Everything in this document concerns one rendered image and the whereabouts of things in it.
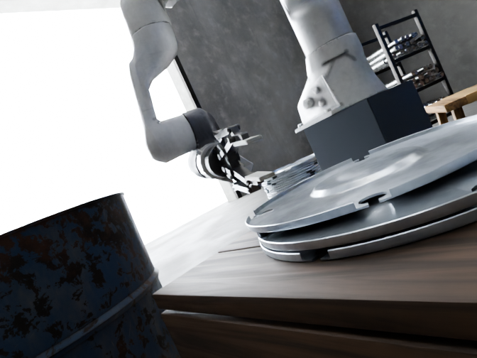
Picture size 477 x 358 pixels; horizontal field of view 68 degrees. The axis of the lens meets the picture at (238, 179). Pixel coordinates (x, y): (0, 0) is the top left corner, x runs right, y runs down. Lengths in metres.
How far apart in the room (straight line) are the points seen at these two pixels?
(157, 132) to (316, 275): 0.66
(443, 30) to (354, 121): 7.01
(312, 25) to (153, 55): 0.37
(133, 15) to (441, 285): 0.87
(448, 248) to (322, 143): 0.61
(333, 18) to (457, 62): 6.91
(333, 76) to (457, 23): 6.91
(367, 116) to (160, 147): 0.46
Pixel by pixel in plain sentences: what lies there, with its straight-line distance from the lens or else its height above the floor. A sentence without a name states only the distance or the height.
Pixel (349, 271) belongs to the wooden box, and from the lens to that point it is 0.22.
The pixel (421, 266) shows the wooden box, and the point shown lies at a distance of 0.20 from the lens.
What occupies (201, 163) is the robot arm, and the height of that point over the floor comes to 0.48.
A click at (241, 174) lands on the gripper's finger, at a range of 0.69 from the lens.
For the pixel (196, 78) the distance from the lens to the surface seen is 5.65.
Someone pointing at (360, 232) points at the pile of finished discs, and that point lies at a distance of 0.23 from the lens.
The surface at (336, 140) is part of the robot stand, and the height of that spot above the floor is 0.40.
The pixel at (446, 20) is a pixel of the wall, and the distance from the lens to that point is 7.70.
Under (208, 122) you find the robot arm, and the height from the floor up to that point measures 0.56.
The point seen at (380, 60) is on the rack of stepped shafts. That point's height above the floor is 0.71.
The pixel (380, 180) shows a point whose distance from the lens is 0.35.
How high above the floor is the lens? 0.43
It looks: 2 degrees down
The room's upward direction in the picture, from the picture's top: 25 degrees counter-clockwise
